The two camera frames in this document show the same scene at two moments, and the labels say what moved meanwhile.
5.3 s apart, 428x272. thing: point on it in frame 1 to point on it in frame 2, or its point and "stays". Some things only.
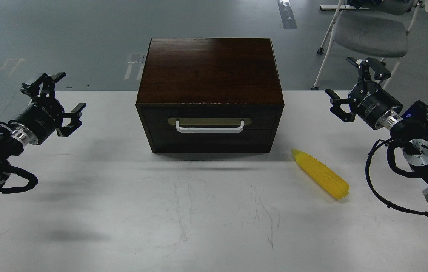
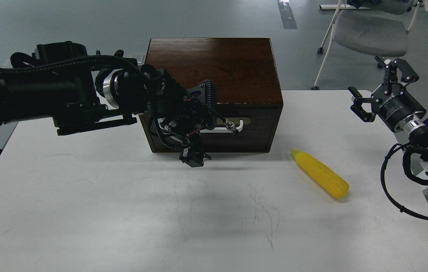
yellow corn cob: [332, 183] stays
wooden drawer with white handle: [211, 128] stays
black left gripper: [41, 119] to [178, 115]
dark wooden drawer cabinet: [210, 95] stays
